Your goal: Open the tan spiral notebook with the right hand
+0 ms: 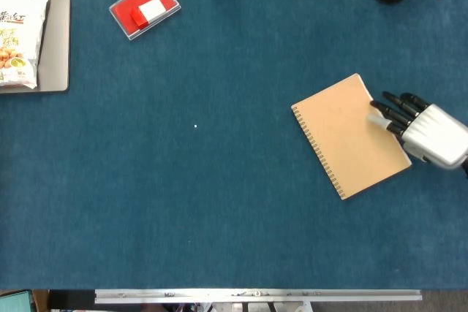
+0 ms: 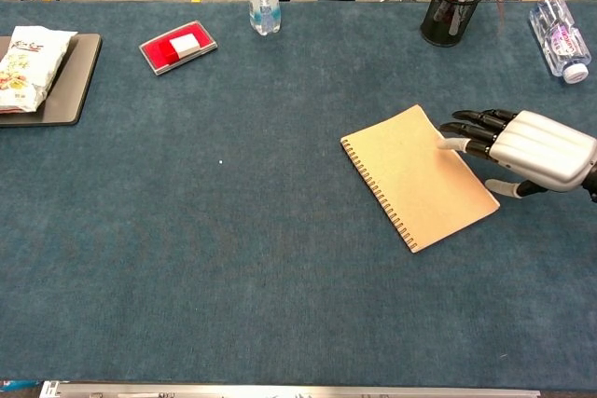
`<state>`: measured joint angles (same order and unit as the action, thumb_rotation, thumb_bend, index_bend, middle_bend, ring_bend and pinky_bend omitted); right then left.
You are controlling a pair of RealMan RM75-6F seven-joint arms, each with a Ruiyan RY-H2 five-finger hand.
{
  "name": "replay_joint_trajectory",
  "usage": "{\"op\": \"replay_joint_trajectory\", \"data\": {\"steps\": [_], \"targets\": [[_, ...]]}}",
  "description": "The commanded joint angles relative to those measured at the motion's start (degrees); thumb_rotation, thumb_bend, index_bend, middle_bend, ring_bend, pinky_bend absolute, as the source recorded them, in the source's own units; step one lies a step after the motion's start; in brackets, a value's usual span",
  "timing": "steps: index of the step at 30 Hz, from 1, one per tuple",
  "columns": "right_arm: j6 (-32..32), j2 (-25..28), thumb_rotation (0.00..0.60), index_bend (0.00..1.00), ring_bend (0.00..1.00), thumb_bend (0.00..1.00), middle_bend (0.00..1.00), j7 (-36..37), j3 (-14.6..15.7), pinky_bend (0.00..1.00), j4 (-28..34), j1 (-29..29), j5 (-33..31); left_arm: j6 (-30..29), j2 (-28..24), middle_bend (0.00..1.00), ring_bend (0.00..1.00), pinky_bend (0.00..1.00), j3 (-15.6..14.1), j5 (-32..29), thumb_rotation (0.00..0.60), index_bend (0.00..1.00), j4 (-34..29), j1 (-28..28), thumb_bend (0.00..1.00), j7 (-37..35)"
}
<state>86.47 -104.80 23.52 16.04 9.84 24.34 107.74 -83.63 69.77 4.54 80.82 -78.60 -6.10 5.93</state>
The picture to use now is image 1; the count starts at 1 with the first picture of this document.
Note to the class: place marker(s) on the silver and black right robot hand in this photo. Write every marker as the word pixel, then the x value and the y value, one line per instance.
pixel 435 133

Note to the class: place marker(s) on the brown kraft spiral notebook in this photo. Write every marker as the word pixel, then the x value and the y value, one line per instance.
pixel 340 136

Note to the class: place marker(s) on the red and white block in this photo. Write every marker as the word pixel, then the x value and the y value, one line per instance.
pixel 151 10

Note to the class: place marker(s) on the red ink pad case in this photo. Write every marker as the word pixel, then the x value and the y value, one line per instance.
pixel 124 16

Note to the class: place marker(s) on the white snack bag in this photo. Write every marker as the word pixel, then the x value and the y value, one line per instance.
pixel 18 34

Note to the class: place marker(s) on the teal box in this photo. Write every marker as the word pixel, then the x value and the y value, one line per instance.
pixel 14 301

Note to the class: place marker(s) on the aluminium profile rail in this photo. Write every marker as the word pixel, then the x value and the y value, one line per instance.
pixel 256 295

